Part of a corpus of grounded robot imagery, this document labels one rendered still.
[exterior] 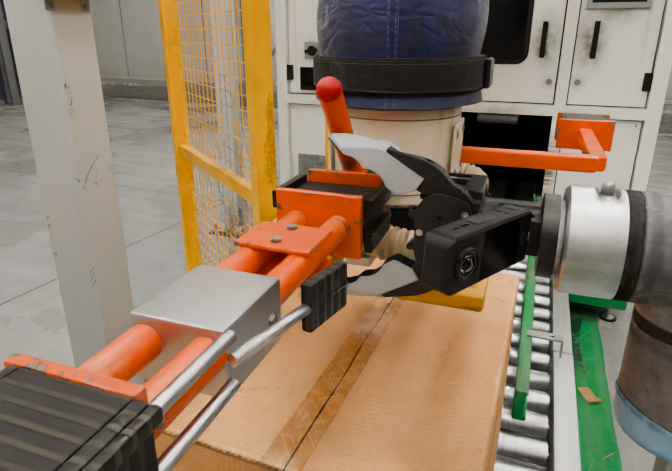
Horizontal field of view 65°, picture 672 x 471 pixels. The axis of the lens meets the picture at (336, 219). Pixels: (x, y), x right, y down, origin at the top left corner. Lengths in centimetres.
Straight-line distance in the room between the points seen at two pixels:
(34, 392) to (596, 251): 37
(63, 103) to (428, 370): 115
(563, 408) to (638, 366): 85
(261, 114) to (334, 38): 63
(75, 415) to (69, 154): 136
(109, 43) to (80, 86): 1190
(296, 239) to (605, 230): 23
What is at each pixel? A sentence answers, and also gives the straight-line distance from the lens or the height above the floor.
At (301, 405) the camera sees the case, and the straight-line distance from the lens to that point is 70.
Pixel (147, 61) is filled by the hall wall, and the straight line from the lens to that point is 1272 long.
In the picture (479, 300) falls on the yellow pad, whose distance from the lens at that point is 60.
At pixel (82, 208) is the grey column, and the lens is 160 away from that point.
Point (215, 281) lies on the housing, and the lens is 34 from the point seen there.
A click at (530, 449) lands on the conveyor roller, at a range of 130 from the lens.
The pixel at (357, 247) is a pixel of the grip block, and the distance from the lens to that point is 47.
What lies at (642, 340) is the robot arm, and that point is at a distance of 50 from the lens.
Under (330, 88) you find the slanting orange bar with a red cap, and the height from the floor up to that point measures 134.
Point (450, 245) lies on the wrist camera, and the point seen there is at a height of 125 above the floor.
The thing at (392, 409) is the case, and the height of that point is 95.
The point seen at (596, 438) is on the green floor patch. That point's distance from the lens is 227.
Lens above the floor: 139
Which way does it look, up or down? 19 degrees down
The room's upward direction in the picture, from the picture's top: straight up
